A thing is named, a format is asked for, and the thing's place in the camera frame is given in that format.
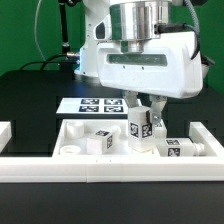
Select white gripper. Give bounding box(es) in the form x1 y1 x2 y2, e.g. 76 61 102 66
94 0 203 125

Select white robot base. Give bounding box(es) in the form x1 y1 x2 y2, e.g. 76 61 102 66
75 0 109 78

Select white sheet with fiducial tags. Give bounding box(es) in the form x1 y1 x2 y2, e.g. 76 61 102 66
57 98 127 114

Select white U-shaped obstacle fence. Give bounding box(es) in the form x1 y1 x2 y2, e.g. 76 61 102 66
0 122 224 182

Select white left corner block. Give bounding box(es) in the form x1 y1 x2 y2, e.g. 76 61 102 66
0 121 12 153

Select black cables at base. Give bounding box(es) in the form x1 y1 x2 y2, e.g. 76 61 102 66
19 51 81 72

